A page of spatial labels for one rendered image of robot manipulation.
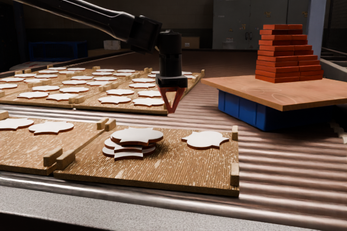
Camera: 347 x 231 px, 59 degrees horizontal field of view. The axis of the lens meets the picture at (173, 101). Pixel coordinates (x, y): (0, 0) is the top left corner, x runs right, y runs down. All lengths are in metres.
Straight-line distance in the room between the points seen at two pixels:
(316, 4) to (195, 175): 1.91
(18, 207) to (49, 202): 0.06
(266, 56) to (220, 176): 0.71
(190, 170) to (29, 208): 0.33
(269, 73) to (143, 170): 0.74
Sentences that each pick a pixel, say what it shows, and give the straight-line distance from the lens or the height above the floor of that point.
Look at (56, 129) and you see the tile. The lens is 1.01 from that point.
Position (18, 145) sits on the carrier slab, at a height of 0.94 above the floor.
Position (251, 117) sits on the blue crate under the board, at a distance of 1.08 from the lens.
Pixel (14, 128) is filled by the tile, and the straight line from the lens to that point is 1.08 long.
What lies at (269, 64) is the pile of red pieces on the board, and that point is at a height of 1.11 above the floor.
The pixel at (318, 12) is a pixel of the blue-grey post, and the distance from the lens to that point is 2.43.
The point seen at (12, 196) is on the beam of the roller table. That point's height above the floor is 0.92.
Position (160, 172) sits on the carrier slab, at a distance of 0.70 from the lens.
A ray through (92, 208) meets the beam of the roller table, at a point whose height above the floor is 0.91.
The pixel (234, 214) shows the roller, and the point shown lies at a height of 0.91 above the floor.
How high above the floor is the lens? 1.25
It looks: 13 degrees down
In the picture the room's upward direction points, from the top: straight up
